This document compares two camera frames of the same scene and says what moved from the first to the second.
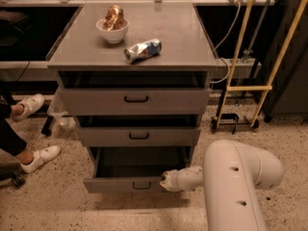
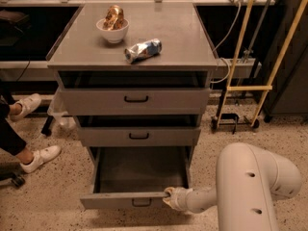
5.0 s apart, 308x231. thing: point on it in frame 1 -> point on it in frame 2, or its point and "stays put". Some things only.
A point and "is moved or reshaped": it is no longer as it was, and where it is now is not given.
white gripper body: (176, 180) -> (182, 198)
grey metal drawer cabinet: (137, 79) stays put
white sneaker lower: (40, 157) stays put
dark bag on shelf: (12, 25) stays put
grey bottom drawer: (119, 169) is moved or reshaped
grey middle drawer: (142, 136) stays put
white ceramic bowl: (114, 36) stays put
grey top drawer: (137, 101) stays put
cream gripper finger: (167, 182) -> (170, 199)
